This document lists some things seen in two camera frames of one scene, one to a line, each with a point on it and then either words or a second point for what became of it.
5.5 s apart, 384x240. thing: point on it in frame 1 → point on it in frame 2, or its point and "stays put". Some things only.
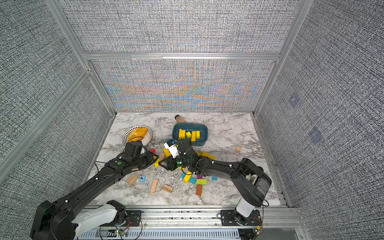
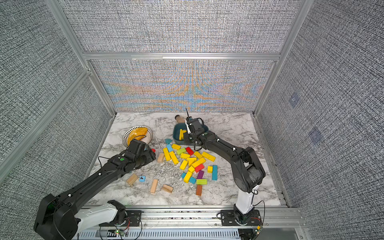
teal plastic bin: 203,128 stays put
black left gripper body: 143,161 stays put
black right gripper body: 179,162 → 192,138
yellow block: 182,134 stays put
